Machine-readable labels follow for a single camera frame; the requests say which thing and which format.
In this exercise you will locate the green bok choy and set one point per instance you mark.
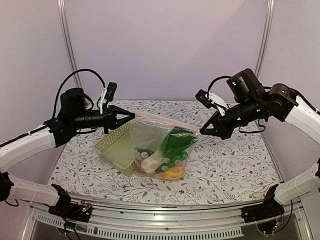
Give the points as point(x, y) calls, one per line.
point(172, 151)

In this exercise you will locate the aluminium frame post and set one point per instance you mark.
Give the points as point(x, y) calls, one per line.
point(62, 12)
point(264, 36)

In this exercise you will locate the clear zip top bag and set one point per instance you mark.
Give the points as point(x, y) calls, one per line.
point(148, 131)

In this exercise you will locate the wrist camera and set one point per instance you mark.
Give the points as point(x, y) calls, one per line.
point(211, 100)
point(106, 96)

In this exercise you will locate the left aluminium frame post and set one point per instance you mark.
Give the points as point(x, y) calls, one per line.
point(62, 12)

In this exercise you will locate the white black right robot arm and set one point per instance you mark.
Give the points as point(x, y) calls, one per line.
point(257, 102)

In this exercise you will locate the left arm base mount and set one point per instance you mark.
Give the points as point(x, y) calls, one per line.
point(65, 209)

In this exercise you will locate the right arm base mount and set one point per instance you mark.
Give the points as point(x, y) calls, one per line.
point(269, 208)

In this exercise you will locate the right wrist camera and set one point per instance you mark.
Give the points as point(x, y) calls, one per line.
point(211, 100)

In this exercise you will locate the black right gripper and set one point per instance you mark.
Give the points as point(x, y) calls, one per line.
point(222, 129)

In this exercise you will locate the pale green perforated basket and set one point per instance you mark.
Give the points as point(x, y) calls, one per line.
point(117, 150)

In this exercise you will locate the aluminium front rail base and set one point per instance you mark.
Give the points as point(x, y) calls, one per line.
point(120, 220)

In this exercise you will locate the right aluminium frame post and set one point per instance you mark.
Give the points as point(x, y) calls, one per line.
point(264, 36)

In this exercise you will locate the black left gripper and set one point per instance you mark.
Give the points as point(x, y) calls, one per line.
point(109, 117)

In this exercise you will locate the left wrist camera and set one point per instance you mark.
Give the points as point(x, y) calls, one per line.
point(106, 96)

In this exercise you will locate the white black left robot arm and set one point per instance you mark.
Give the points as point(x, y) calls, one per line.
point(53, 133)

